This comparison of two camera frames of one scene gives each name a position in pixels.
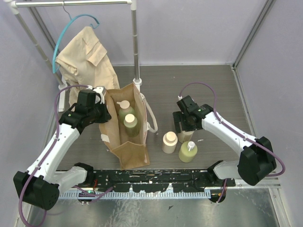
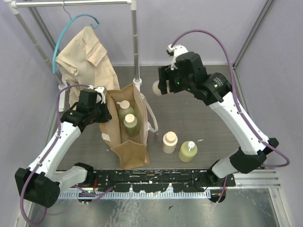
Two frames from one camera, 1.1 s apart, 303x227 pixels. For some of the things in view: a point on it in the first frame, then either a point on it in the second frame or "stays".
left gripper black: (104, 113) stays
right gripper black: (177, 118) → (163, 71)
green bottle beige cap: (130, 123) stays
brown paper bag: (125, 133) stays
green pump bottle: (125, 109) stays
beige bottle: (184, 136) → (157, 91)
